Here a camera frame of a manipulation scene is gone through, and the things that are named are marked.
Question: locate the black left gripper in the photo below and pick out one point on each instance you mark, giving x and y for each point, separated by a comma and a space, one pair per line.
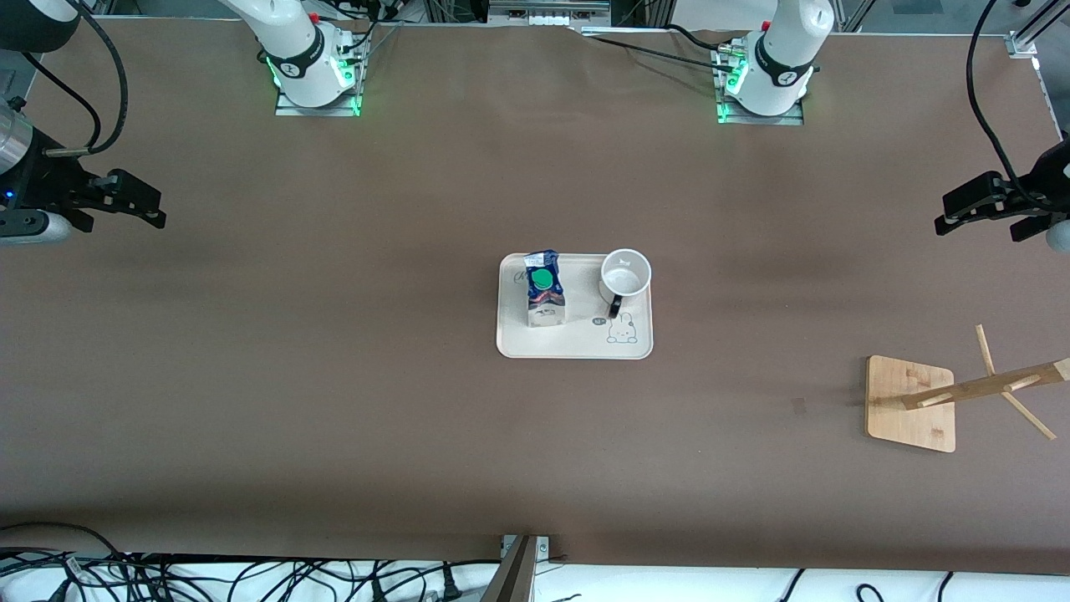
1048, 176

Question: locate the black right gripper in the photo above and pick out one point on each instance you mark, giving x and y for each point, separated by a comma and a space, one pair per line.
42, 181

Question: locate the blue milk carton green cap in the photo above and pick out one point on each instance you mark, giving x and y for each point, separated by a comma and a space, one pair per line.
545, 309

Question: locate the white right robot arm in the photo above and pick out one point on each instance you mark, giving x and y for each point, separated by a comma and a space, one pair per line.
301, 58

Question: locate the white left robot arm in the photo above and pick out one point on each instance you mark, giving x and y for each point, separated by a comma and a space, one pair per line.
777, 67

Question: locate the wooden cup rack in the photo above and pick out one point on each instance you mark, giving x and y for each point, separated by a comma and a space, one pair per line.
907, 418

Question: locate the cream tray with rabbit print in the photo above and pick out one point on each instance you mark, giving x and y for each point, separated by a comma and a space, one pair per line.
577, 343

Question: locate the white power strip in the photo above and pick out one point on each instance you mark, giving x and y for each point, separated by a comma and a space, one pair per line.
547, 10

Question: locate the grey metal strut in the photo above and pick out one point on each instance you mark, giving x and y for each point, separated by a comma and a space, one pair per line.
512, 577

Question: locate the aluminium frame profile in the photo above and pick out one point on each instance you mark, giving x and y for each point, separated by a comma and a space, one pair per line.
1032, 29

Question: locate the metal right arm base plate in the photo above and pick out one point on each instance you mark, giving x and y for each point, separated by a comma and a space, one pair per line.
318, 110

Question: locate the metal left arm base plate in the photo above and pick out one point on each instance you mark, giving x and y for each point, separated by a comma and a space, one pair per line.
761, 120

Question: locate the small metal table bracket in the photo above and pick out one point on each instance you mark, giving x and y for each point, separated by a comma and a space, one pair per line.
542, 545

